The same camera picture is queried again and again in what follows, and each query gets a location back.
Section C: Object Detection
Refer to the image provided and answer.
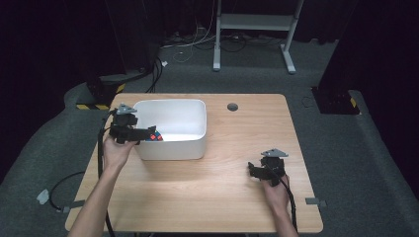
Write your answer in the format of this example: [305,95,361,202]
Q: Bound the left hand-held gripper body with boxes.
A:
[108,102,140,145]

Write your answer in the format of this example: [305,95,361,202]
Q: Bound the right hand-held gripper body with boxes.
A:
[259,148,290,188]

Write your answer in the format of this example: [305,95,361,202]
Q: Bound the multicoloured puzzle cube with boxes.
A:
[145,130,164,142]

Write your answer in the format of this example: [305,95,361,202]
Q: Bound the white plastic bin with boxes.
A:
[131,98,209,162]

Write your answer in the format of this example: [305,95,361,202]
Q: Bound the person's right hand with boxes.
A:
[261,174,292,215]

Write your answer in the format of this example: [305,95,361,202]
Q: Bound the person's left hand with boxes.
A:
[102,133,136,172]

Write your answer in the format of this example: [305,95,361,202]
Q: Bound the black base with yellow stripes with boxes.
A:
[310,86,361,116]
[75,73,127,112]

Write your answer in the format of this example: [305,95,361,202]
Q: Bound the grey tape strip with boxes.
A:
[61,198,86,214]
[304,197,328,208]

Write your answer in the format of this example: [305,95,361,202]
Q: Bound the white plug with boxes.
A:
[36,188,50,205]

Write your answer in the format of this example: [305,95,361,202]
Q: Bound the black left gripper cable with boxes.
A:
[96,109,117,237]

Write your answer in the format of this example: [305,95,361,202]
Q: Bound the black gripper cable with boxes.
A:
[96,109,117,237]
[265,163,298,233]

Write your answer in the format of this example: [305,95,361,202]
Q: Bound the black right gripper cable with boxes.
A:
[265,163,298,233]

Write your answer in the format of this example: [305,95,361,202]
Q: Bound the black cable bundle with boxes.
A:
[145,56,164,95]

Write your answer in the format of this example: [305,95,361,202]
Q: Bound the black floor cable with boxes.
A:
[48,170,86,212]

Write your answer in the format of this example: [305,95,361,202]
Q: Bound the white floor cable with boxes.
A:
[159,0,218,64]

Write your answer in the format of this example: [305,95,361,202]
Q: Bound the black cables under stand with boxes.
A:
[194,33,285,53]

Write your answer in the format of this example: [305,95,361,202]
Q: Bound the white metal stand frame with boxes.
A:
[211,0,305,75]

